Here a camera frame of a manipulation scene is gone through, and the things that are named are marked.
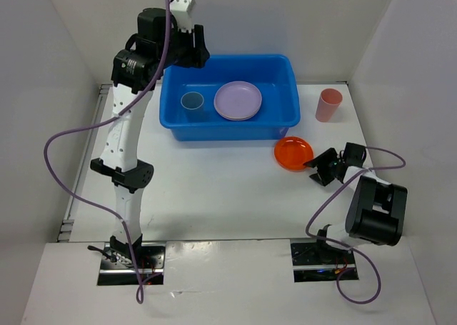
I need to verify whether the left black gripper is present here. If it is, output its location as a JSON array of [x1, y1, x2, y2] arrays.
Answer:
[[159, 21, 211, 69]]

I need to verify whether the orange plastic plate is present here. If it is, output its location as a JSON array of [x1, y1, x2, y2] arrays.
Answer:
[[273, 136, 314, 172]]

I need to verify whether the blue plastic cup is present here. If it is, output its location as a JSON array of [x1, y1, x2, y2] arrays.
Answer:
[[181, 91, 204, 122]]

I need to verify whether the purple plastic plate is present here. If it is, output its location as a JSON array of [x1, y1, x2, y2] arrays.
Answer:
[[214, 81, 263, 116]]

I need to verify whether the pink plastic cup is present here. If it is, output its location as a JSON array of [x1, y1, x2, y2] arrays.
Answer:
[[316, 89, 343, 122]]

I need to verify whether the pink plastic plate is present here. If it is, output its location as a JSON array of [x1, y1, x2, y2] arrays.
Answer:
[[219, 113, 256, 121]]

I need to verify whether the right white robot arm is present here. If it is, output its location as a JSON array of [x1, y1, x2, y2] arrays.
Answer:
[[303, 142, 408, 263]]

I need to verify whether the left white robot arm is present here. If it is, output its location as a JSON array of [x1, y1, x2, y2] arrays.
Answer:
[[90, 8, 210, 268]]

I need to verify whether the blue plastic bin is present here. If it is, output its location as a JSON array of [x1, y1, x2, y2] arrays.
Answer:
[[159, 54, 301, 141]]

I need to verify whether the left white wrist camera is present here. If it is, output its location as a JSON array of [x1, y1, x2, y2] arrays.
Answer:
[[170, 0, 196, 33]]

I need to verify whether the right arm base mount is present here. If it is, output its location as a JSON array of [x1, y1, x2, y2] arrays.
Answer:
[[290, 241, 358, 283]]

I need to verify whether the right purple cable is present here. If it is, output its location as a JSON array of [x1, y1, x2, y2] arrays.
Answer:
[[306, 146, 406, 304]]

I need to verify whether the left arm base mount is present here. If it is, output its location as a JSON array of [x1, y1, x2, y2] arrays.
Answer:
[[97, 242, 166, 286]]

